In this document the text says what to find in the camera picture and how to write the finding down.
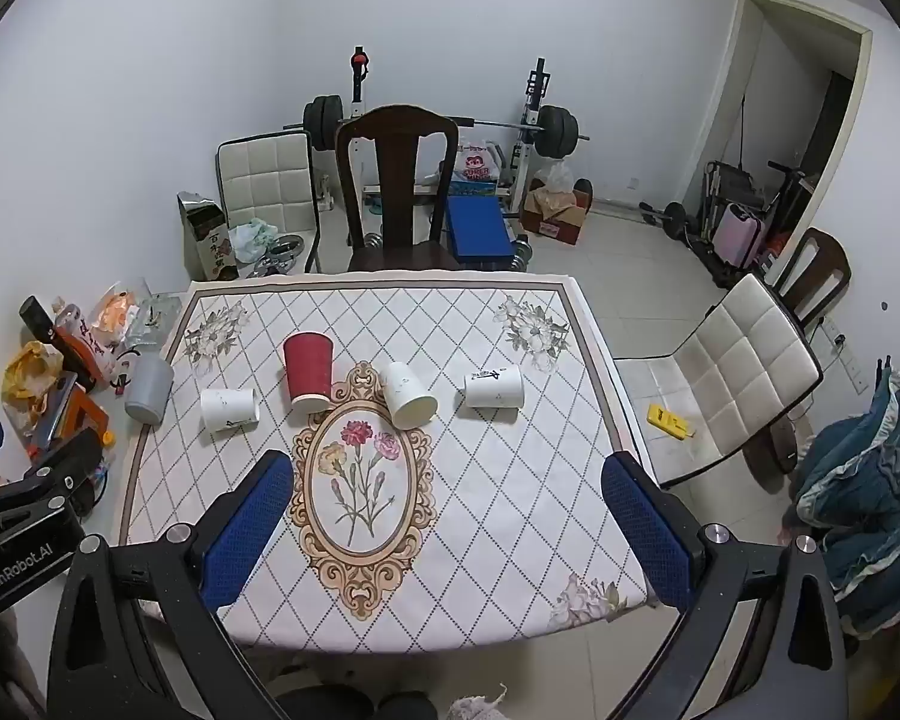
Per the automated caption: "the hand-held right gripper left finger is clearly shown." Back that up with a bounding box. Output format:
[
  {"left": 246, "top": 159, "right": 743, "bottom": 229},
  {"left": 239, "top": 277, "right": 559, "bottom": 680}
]
[{"left": 45, "top": 448, "right": 295, "bottom": 720}]

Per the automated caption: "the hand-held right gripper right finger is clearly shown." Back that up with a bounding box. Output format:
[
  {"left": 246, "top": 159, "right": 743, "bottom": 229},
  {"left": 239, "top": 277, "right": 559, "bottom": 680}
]
[{"left": 601, "top": 452, "right": 850, "bottom": 720}]

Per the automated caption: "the grey cup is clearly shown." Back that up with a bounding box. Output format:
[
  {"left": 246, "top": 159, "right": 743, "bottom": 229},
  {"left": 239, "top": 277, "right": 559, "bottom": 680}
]
[{"left": 124, "top": 352, "right": 175, "bottom": 425}]

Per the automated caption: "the white paper cup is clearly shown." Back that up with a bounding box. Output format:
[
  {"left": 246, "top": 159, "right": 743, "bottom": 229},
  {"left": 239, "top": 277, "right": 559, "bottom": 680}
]
[
  {"left": 199, "top": 388, "right": 262, "bottom": 432},
  {"left": 381, "top": 361, "right": 437, "bottom": 431},
  {"left": 463, "top": 365, "right": 524, "bottom": 408}
]

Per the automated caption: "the red paper cup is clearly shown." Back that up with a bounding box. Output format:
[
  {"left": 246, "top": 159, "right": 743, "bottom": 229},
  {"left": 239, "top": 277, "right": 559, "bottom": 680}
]
[{"left": 283, "top": 334, "right": 335, "bottom": 415}]

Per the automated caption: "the orange tool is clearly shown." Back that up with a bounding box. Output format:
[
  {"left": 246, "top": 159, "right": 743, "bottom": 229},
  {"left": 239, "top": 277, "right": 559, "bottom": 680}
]
[{"left": 30, "top": 382, "right": 115, "bottom": 460}]

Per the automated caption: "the yellow plastic bag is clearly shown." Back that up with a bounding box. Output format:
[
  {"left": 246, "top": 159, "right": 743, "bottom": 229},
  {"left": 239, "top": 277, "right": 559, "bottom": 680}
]
[{"left": 1, "top": 341, "right": 65, "bottom": 413}]

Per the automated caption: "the yellow flat packet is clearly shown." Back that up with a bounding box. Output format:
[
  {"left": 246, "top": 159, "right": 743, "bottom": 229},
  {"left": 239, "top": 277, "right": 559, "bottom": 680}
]
[{"left": 647, "top": 403, "right": 697, "bottom": 440}]

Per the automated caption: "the orange snack packet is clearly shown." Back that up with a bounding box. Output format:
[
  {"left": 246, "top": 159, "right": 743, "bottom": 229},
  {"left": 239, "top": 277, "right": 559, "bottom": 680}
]
[{"left": 90, "top": 281, "right": 151, "bottom": 350}]

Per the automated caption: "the floral printed tablecloth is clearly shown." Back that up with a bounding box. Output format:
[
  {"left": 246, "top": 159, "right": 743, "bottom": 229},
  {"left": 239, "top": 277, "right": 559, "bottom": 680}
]
[{"left": 118, "top": 270, "right": 657, "bottom": 653}]

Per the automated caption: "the clear glass ashtray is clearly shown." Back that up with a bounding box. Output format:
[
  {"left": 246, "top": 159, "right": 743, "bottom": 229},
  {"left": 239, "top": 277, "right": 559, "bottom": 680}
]
[{"left": 131, "top": 296, "right": 182, "bottom": 350}]

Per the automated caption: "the white padded chair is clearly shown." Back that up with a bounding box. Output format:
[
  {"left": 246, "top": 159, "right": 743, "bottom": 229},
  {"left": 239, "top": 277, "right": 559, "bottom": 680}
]
[
  {"left": 613, "top": 274, "right": 824, "bottom": 488},
  {"left": 216, "top": 131, "right": 323, "bottom": 275}
]

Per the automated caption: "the blue quilted blanket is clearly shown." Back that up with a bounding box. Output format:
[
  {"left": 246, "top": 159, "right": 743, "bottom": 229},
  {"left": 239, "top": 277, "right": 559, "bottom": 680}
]
[{"left": 787, "top": 369, "right": 900, "bottom": 638}]

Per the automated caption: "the fuzzy pale cloth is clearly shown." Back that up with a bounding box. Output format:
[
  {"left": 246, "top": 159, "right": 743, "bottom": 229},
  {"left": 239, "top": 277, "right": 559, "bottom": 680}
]
[{"left": 446, "top": 685, "right": 511, "bottom": 720}]

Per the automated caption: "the brown snack box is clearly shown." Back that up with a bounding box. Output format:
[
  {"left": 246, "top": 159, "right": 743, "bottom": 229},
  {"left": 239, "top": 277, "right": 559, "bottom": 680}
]
[{"left": 178, "top": 191, "right": 239, "bottom": 282}]

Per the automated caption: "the white power strip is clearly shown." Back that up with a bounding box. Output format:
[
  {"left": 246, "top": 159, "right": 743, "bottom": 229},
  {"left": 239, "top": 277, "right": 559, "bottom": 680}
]
[{"left": 821, "top": 319, "right": 871, "bottom": 392}]

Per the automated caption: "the metal bowl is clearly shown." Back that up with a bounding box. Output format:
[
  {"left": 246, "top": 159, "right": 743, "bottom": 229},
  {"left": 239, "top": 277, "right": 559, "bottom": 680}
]
[{"left": 255, "top": 235, "right": 306, "bottom": 275}]

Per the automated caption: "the pale green plastic bag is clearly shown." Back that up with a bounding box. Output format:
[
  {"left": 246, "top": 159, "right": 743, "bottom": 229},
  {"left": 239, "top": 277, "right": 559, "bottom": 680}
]
[{"left": 227, "top": 217, "right": 278, "bottom": 263}]

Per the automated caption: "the pink suitcase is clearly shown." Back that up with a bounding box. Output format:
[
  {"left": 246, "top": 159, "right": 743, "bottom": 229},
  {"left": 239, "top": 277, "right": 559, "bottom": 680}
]
[{"left": 712, "top": 202, "right": 766, "bottom": 269}]

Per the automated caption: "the black dumbbell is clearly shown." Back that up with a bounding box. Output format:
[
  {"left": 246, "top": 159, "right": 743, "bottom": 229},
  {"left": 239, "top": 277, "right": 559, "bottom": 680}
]
[{"left": 637, "top": 201, "right": 695, "bottom": 241}]

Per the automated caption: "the cardboard box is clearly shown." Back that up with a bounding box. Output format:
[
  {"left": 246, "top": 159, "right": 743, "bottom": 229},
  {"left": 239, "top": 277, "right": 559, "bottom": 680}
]
[{"left": 521, "top": 180, "right": 593, "bottom": 245}]

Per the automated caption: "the dark wooden chair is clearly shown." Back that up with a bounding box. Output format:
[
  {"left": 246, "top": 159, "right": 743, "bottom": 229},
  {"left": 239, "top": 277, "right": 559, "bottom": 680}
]
[
  {"left": 769, "top": 227, "right": 852, "bottom": 331},
  {"left": 335, "top": 105, "right": 462, "bottom": 273}
]

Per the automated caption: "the folding trolley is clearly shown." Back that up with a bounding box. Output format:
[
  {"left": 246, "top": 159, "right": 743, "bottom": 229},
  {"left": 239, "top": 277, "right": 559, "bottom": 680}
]
[{"left": 701, "top": 160, "right": 755, "bottom": 241}]

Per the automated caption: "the black scooter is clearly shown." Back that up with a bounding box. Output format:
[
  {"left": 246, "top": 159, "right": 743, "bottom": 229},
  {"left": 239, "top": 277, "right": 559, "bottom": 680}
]
[{"left": 763, "top": 160, "right": 820, "bottom": 241}]

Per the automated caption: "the black barbell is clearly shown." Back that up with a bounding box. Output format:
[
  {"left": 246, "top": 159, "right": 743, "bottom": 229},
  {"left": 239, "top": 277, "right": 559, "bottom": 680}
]
[{"left": 283, "top": 95, "right": 592, "bottom": 160}]

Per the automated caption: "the white red printed plastic bag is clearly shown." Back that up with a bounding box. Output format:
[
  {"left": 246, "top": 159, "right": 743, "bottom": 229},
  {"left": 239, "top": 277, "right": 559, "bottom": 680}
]
[{"left": 452, "top": 139, "right": 505, "bottom": 185}]

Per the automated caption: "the white squat rack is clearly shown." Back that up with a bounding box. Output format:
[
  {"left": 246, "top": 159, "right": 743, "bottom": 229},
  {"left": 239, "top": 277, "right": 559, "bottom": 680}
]
[{"left": 345, "top": 47, "right": 556, "bottom": 218}]

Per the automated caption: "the white door frame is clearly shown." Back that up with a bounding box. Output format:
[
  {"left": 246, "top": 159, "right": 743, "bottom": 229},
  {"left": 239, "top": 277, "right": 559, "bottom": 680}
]
[{"left": 690, "top": 0, "right": 873, "bottom": 293}]

